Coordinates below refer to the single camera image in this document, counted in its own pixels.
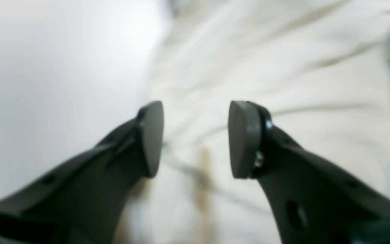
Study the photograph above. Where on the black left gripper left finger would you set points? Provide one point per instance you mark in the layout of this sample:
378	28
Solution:
81	200

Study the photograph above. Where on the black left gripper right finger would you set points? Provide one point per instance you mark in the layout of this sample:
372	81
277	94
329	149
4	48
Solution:
312	200

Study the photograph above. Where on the beige t-shirt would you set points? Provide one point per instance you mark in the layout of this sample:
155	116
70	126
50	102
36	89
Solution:
321	67

